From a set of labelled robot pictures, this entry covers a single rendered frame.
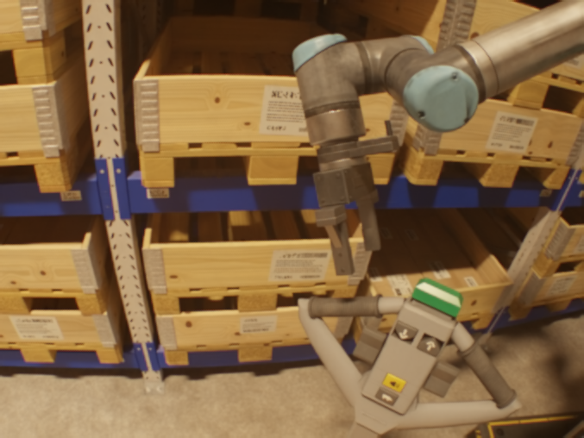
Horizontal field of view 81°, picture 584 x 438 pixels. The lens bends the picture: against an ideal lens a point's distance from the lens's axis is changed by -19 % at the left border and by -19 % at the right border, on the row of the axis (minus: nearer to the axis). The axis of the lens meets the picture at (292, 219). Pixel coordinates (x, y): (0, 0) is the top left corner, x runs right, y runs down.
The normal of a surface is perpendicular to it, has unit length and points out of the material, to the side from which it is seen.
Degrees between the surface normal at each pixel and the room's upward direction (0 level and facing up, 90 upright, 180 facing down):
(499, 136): 90
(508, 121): 90
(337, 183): 74
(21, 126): 90
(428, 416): 68
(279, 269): 90
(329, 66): 60
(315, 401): 0
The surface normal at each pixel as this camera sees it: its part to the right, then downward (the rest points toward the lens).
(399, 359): -0.47, 0.20
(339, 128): 0.01, 0.12
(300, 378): 0.11, -0.81
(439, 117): 0.07, 0.62
